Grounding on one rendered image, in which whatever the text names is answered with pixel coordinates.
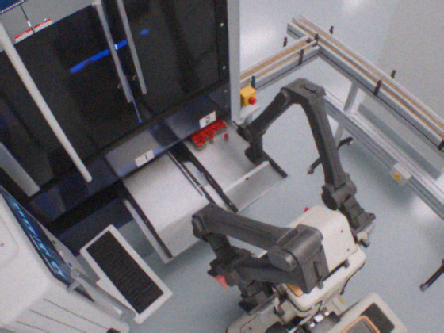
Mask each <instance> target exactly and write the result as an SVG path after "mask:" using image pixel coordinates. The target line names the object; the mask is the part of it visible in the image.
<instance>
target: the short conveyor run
mask: <svg viewBox="0 0 444 333"><path fill-rule="evenodd" d="M287 39H288V38H287V37H284V41H283V42H284V46H283V48H281V49H279V50H277V51H276V52H274V53H272V54H271V55H268V56H266V57H264V58H262V59H260V60H259V61H257V62H255V63H253V64H251V65H250V66H249V67H246V68H244V69H243V70H241V71H240V86H242V85H243V84H245V83H248V84H249V85H250V86H251V88H252V89H254V90H255V91H256V94H258V93H260V92H261V91H263V90H264V89H266V88H268V87H269V86H272V85H273V84H274V83H276V82H278V81H279V80H281V79H283V78H284V77H286V76H287V75H291V74H292V73H294V72H295V71H297V70H298V69H300V68H302V67H303V66H306V65H308V64H310V63H311V62H312V61H314V60H315V59H318V56H319V53H320V48H319V47H317V46H316V45H315V44H316V40H314V41H313V42H311V41H309V40H308V35H307V36H305V37H302V38H300V39H299V40H297V41H295V42H292V43H291V44H287ZM287 45H288V46H287Z"/></svg>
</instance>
